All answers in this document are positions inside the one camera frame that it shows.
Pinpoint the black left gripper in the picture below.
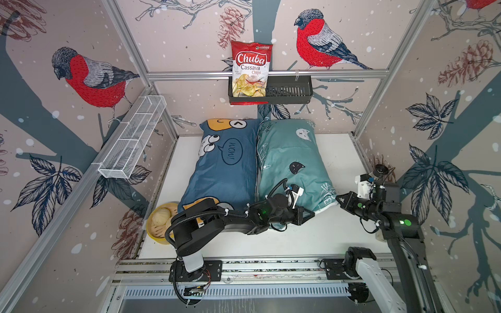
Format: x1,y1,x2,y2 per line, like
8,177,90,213
268,206,317,228

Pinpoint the green cat pillow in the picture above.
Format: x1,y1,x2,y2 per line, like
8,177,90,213
257,119,338,213

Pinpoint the blue cartoon pillow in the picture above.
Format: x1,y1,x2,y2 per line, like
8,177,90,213
177,119,261,214

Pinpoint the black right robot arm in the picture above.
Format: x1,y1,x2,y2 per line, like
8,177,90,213
336,181,444,312

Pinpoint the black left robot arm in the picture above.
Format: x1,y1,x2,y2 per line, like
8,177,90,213
164,192,315,280

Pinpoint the black-capped spice jar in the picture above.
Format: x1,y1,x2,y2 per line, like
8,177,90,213
373,164,390,181

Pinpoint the yellow steamer basket with dumplings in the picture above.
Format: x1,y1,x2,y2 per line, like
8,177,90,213
146,202,178,245

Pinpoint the horizontal aluminium bar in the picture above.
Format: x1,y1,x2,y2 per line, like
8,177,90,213
146,69,390,82

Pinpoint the red Chuba chips bag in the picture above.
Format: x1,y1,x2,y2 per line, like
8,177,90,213
229,41,273,105

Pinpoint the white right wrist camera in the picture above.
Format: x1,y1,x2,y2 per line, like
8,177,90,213
355,173,374,199

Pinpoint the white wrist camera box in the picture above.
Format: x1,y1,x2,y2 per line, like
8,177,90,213
286,184,304,209

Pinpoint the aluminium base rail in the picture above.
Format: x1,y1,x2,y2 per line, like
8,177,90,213
112,257,369,302

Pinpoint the black wire shelf basket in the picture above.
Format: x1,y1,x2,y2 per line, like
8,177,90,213
228,76,313,105

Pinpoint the white wire mesh basket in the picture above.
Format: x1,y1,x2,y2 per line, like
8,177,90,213
98,95,166,179

